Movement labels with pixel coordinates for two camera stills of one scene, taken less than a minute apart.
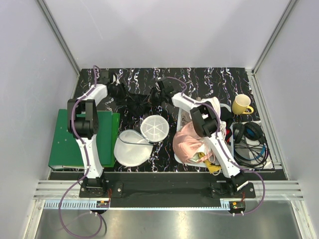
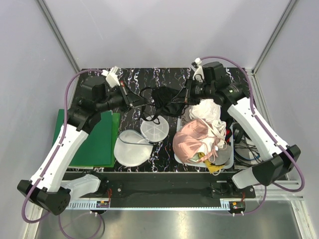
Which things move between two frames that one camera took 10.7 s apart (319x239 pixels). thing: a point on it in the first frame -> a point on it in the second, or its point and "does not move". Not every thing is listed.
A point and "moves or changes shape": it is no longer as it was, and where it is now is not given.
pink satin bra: x=187 y=141 does not move
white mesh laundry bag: x=132 y=149 does not move
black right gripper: x=152 y=91 -> x=188 y=97
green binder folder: x=65 y=153 does not move
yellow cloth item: x=211 y=168 does not move
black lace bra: x=138 y=105 moves or changes shape
